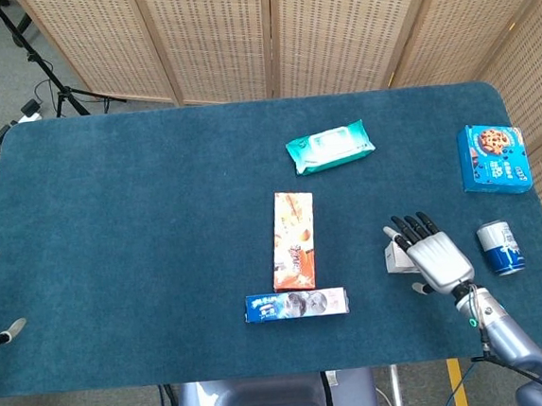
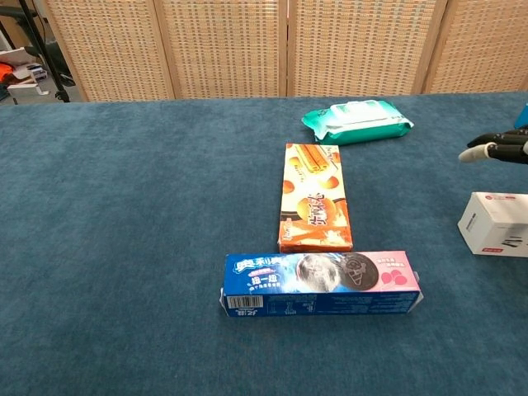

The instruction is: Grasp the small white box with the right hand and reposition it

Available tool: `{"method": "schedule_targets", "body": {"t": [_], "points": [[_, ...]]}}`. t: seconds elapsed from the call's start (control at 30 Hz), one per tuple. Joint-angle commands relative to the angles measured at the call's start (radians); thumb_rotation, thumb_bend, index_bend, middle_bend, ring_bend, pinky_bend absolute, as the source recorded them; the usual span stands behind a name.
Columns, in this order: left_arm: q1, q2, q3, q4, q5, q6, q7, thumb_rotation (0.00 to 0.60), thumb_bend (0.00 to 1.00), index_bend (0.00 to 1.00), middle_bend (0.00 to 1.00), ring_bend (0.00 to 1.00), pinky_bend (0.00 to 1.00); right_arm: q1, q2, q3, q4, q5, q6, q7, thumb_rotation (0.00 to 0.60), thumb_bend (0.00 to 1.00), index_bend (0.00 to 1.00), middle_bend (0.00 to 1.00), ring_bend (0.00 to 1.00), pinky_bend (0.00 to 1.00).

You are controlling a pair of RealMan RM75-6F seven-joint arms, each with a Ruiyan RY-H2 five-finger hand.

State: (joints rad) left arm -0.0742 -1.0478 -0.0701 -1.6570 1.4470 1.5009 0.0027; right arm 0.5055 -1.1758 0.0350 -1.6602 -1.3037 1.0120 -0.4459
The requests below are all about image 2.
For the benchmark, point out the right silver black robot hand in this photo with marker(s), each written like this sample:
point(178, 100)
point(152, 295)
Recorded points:
point(507, 150)

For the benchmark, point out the small white box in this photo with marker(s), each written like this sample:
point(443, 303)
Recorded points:
point(495, 224)

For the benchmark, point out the blue chocolate chip cookie box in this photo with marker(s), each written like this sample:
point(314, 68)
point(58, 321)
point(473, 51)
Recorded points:
point(522, 116)

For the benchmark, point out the green wet wipe pack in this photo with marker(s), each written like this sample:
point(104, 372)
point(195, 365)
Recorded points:
point(359, 121)

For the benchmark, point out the orange biscuit box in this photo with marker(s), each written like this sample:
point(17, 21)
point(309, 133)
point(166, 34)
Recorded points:
point(315, 198)

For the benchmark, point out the blue Oreo cookie pack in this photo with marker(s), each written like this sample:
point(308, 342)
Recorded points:
point(317, 284)

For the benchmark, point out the white cardboard box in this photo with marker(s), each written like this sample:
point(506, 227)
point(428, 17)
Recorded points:
point(26, 88)

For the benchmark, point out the woven wooden folding screen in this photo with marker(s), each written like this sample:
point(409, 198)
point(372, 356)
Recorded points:
point(268, 45)

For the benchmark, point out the blue felt table mat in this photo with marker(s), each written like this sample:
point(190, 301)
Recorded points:
point(123, 247)

